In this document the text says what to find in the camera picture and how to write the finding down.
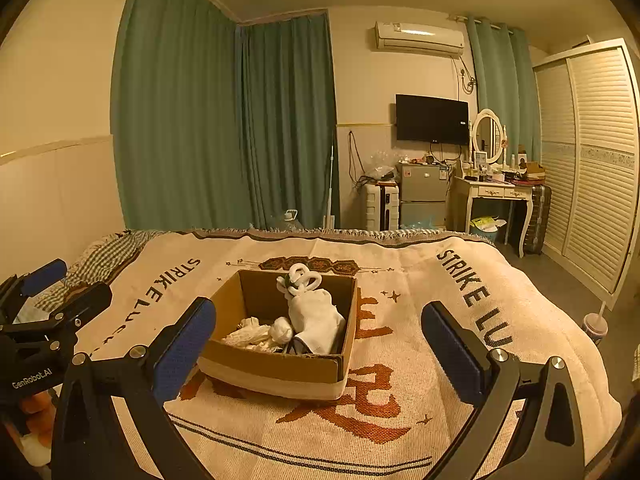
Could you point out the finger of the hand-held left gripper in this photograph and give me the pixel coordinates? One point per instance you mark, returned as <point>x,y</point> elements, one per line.
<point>85,302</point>
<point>45,272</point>

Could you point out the white air conditioner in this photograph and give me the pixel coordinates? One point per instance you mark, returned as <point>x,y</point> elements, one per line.
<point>417,37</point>

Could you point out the small photo frame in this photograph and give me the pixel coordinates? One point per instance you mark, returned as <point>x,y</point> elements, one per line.
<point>480,160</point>

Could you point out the white striped suitcase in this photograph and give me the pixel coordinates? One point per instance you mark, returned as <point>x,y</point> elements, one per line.
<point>375,207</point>

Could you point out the small white cloth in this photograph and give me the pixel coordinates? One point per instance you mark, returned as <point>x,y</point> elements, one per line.
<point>282,330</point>

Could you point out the white dressing table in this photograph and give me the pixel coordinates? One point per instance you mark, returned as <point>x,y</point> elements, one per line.
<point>492,191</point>

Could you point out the wide green curtain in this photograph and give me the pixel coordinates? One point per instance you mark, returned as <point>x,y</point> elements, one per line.
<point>180,110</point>

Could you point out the dark suitcase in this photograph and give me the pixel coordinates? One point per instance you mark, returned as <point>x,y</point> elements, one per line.
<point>537,220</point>

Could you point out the orange cloth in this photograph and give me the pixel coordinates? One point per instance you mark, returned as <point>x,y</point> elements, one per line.
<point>37,410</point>

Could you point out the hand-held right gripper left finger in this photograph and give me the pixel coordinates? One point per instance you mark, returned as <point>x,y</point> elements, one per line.
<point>185,350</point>

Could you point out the clear plastic bag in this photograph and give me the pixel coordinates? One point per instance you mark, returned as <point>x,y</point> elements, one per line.
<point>381,165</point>

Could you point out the drink cup with straw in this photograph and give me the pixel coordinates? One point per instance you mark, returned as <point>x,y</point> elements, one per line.
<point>595,327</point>

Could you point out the oval white mirror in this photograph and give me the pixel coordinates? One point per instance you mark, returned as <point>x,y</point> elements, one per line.
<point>487,135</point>

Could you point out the green corner curtain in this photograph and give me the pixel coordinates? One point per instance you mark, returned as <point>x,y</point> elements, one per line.
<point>290,120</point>

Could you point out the printed cream blanket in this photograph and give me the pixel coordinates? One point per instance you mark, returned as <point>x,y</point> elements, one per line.
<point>415,310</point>

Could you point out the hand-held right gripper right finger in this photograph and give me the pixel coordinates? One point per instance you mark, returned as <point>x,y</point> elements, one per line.
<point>450,355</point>

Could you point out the cardboard boxes on dresser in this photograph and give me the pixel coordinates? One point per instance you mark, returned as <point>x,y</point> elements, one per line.
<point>531,167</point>

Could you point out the checkered bedding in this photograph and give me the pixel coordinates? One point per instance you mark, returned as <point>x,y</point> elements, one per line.
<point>110,250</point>

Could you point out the narrow green curtain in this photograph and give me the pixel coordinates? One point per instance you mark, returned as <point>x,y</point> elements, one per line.
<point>505,80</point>

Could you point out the white mop pole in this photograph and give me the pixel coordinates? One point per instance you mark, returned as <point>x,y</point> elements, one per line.
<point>331,180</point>

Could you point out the waste bin with bag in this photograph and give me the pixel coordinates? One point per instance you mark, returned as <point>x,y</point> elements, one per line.
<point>487,230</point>

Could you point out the white louvred wardrobe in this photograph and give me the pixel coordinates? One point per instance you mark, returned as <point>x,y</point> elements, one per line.
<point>590,160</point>

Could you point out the white sock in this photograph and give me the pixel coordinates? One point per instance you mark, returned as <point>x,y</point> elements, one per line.
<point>315,320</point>

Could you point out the black wall television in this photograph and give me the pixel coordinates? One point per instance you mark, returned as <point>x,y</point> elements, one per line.
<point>432,117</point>

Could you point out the cardboard box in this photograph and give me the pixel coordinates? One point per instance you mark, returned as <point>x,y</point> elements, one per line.
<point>280,375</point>

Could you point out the grey mini fridge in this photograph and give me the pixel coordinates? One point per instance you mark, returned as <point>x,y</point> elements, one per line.
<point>422,195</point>

